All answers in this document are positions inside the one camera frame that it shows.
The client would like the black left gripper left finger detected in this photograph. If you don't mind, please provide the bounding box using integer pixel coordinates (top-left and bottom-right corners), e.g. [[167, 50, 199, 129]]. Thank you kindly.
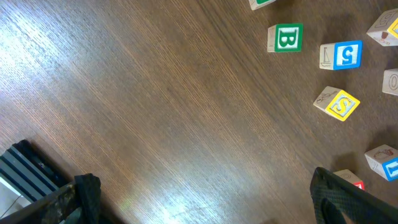
[[1, 174, 101, 224]]

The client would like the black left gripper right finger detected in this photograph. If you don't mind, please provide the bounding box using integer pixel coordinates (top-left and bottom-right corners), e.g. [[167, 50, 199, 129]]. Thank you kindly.
[[310, 167, 397, 224]]

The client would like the red U block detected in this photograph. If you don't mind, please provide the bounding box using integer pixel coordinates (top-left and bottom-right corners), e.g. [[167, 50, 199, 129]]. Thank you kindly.
[[334, 169, 365, 190]]

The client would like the blue T block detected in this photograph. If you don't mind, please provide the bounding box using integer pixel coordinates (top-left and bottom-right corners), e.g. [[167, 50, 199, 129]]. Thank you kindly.
[[364, 144, 397, 182]]

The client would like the yellow S block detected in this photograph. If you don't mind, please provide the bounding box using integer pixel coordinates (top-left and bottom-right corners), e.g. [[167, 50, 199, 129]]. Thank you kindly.
[[313, 86, 360, 121]]

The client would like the green Z block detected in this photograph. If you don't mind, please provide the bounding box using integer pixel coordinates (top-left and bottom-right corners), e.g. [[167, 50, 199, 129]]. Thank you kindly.
[[382, 68, 398, 96]]

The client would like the blue 5 block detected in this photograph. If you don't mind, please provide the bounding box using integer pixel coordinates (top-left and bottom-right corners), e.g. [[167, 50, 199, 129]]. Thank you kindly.
[[319, 40, 363, 70]]

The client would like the green B block right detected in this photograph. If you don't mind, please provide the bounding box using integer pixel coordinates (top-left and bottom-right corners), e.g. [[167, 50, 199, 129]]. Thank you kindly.
[[267, 23, 303, 52]]

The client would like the green b block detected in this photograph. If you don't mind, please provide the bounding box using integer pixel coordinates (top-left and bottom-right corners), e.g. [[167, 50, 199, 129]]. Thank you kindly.
[[249, 0, 276, 11], [267, 23, 303, 52]]

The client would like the yellow X block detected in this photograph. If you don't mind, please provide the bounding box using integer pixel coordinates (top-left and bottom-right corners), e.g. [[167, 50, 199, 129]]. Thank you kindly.
[[366, 9, 397, 47]]

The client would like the green B block left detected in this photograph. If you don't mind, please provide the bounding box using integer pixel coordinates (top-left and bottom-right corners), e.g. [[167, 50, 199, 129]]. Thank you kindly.
[[249, 0, 276, 11]]

